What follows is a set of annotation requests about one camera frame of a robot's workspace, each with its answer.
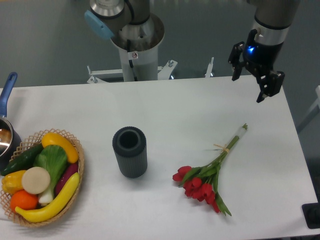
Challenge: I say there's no purple eggplant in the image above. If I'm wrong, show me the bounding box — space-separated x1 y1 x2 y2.
54 162 78 196

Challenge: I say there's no yellow squash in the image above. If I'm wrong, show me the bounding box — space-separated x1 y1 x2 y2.
41 132 79 164

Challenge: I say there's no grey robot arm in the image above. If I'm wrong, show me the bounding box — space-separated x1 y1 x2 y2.
228 0 300 103

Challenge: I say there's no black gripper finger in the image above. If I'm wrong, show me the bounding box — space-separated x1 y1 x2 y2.
255 71 285 103
228 41 245 81

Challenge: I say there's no dark grey ribbed vase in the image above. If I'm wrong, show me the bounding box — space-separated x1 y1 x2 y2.
112 126 148 179

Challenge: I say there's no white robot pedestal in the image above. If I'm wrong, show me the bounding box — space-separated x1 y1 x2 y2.
83 0 178 85

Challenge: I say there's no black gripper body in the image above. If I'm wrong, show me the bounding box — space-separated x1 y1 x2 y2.
243 29 284 80

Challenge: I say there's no green cucumber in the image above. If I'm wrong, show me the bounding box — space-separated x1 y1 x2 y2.
0 144 44 176

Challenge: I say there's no blue handled saucepan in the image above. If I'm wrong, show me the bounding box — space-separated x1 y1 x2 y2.
0 72 21 171

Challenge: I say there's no yellow bell pepper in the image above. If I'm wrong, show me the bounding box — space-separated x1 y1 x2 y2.
1 170 26 195

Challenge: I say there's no red tulip bouquet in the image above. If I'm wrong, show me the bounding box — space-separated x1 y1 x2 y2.
172 123 248 216

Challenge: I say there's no green lettuce leek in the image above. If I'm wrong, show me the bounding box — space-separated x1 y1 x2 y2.
33 145 68 206

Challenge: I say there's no white metal frame right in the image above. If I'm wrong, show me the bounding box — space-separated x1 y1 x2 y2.
296 85 320 134

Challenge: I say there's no woven wicker basket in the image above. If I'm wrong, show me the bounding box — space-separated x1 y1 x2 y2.
0 129 85 228

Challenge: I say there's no black device at table edge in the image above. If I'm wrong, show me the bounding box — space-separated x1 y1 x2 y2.
301 202 320 229

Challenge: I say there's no beige round disc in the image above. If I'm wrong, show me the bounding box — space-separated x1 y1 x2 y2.
21 167 51 195

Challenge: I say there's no yellow banana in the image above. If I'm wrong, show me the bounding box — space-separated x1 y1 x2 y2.
15 172 80 223

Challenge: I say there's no orange fruit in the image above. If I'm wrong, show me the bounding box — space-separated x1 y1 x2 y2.
10 190 38 212

